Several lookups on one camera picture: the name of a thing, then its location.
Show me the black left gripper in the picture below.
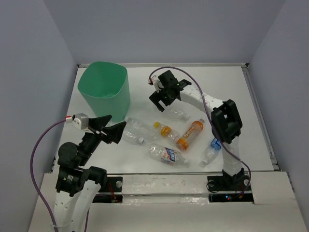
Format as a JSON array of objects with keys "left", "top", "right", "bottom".
[{"left": 79, "top": 114, "right": 127, "bottom": 164}]

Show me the small clear plastic bottle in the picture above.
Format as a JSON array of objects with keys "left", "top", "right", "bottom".
[{"left": 169, "top": 109, "right": 190, "bottom": 121}]

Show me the long clear bottle white cap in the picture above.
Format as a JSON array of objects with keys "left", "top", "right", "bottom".
[{"left": 125, "top": 116, "right": 157, "bottom": 142}]

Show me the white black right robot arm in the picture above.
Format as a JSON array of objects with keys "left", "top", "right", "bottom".
[{"left": 148, "top": 66, "right": 252, "bottom": 194}]

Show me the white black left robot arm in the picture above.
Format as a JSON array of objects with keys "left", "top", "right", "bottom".
[{"left": 53, "top": 113, "right": 126, "bottom": 232}]

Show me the green plastic bin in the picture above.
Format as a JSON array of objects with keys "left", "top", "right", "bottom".
[{"left": 77, "top": 61, "right": 130, "bottom": 122}]

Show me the clear bottle yellow cap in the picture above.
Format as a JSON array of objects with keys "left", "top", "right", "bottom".
[{"left": 154, "top": 122, "right": 180, "bottom": 144}]

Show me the orange label bottle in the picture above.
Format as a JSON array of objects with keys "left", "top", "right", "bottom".
[{"left": 176, "top": 118, "right": 205, "bottom": 151}]

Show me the clear bottle white blue label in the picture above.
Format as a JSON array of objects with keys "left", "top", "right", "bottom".
[{"left": 148, "top": 143, "right": 190, "bottom": 167}]

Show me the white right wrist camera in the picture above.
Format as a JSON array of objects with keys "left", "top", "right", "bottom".
[{"left": 148, "top": 75, "right": 164, "bottom": 92}]

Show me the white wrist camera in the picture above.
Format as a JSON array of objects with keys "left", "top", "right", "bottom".
[
  {"left": 65, "top": 113, "right": 89, "bottom": 131},
  {"left": 148, "top": 75, "right": 164, "bottom": 92}
]

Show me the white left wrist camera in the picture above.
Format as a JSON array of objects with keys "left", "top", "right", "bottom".
[{"left": 65, "top": 113, "right": 89, "bottom": 131}]

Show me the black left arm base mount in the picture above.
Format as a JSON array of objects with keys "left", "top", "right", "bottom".
[{"left": 92, "top": 175, "right": 123, "bottom": 203}]

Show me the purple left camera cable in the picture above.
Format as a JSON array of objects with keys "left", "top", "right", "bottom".
[{"left": 29, "top": 119, "right": 72, "bottom": 232}]

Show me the purple camera cable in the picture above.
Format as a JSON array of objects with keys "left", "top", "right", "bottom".
[
  {"left": 29, "top": 119, "right": 72, "bottom": 232},
  {"left": 148, "top": 66, "right": 252, "bottom": 195}
]

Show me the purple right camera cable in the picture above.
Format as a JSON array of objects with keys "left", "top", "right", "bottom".
[{"left": 148, "top": 66, "right": 252, "bottom": 195}]

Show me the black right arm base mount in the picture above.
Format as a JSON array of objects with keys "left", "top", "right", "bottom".
[{"left": 206, "top": 175, "right": 254, "bottom": 203}]

